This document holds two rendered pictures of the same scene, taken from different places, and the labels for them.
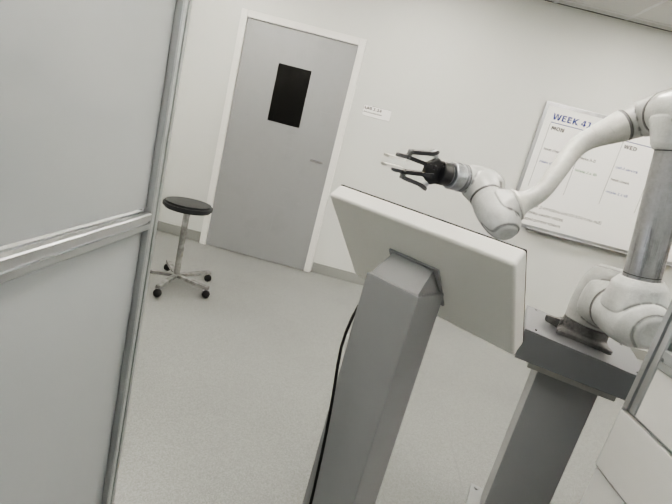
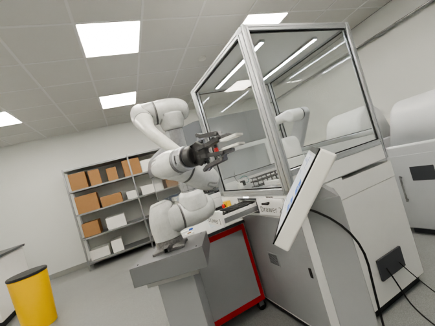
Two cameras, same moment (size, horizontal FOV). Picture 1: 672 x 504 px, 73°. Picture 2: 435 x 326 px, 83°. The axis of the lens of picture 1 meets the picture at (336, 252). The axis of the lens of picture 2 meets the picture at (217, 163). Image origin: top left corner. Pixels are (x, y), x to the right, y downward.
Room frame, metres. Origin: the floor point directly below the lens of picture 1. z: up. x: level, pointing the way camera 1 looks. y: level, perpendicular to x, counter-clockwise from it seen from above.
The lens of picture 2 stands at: (1.73, 0.55, 1.23)
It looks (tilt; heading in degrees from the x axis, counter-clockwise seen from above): 1 degrees up; 248
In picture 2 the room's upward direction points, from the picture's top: 16 degrees counter-clockwise
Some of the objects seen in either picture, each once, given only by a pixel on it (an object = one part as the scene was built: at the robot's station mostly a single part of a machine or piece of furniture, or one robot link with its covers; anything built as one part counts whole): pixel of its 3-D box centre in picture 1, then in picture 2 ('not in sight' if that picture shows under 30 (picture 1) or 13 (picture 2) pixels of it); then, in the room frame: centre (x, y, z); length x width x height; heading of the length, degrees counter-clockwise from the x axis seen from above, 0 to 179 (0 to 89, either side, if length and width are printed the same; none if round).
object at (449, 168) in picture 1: (436, 171); (197, 154); (1.47, -0.24, 1.29); 0.09 x 0.07 x 0.08; 115
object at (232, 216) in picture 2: not in sight; (239, 209); (0.97, -1.19, 0.86); 0.40 x 0.26 x 0.06; 3
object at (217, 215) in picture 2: not in sight; (214, 218); (1.18, -1.18, 0.87); 0.29 x 0.02 x 0.11; 93
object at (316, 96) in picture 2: not in sight; (319, 91); (0.39, -0.68, 1.52); 0.87 x 0.01 x 0.86; 3
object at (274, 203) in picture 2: not in sight; (270, 206); (0.88, -0.88, 0.87); 0.29 x 0.02 x 0.11; 93
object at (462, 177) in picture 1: (454, 176); (184, 158); (1.50, -0.31, 1.29); 0.09 x 0.06 x 0.09; 25
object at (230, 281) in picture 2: not in sight; (211, 269); (1.21, -1.59, 0.38); 0.62 x 0.58 x 0.76; 93
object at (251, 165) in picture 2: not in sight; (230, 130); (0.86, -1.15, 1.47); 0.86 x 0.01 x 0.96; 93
